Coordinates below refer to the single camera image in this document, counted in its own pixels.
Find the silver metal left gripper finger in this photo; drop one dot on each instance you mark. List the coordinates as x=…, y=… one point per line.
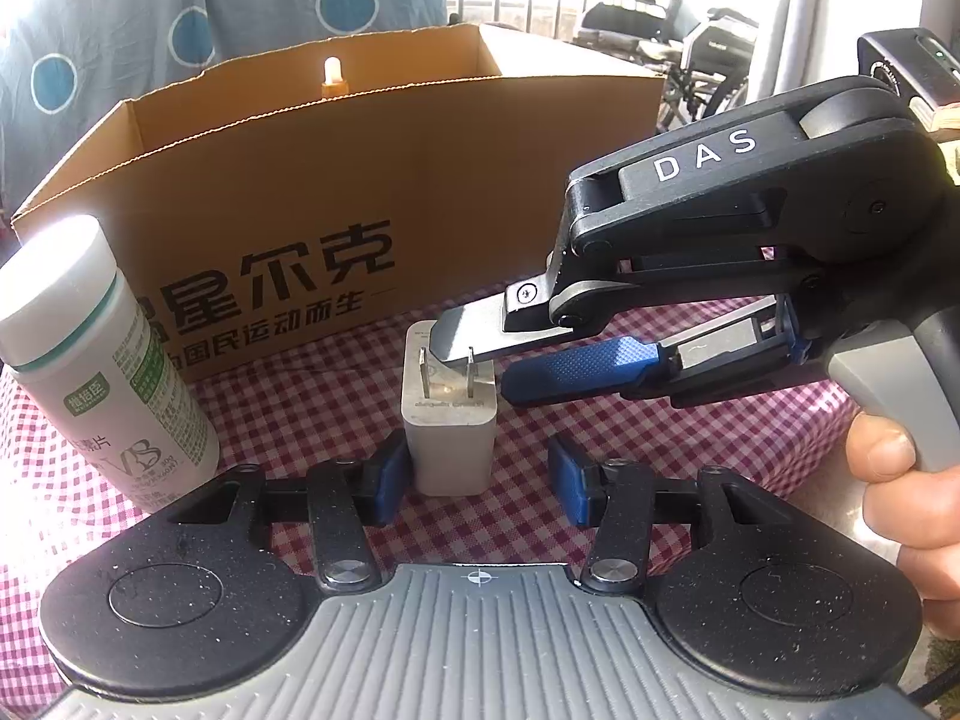
x=517, y=319

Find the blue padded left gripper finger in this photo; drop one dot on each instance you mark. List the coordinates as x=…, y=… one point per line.
x=585, y=367

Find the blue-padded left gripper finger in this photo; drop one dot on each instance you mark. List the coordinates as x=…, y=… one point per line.
x=617, y=500
x=344, y=498

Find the white USB wall charger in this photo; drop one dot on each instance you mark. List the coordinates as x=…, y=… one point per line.
x=449, y=420

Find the green glass dropper bottle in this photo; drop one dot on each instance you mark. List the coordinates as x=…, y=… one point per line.
x=334, y=83

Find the white vitamin bottle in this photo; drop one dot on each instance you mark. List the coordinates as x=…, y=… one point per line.
x=78, y=341

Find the person's right hand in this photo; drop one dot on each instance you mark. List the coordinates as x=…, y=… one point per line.
x=916, y=509

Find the red white checkered tablecloth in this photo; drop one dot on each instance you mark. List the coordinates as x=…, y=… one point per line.
x=338, y=398

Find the black folded wheelchair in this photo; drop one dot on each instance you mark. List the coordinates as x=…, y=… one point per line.
x=704, y=60

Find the brown cardboard box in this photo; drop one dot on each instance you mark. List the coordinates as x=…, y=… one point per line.
x=250, y=215

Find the blue patterned hanging blanket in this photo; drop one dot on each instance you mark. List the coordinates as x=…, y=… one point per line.
x=65, y=63

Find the black camera box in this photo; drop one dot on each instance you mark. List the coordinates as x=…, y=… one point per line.
x=920, y=70

